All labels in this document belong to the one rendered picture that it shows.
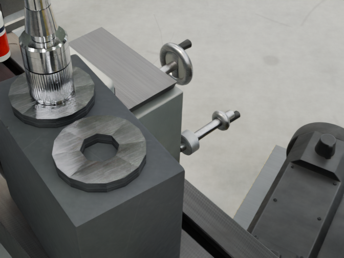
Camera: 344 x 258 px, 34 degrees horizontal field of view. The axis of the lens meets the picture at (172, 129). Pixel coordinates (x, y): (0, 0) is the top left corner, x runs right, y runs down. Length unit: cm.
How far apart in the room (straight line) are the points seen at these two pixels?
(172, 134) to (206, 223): 60
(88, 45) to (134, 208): 85
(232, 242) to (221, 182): 131
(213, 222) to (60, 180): 26
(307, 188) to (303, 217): 8
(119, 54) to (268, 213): 49
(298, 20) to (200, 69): 63
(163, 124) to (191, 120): 98
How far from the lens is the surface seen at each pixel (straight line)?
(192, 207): 74
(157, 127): 124
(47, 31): 54
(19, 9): 106
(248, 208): 145
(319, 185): 129
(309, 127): 143
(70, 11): 285
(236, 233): 72
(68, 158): 53
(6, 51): 98
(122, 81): 122
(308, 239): 119
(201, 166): 206
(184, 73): 141
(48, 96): 58
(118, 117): 56
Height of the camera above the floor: 155
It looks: 45 degrees down
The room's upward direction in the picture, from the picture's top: 2 degrees clockwise
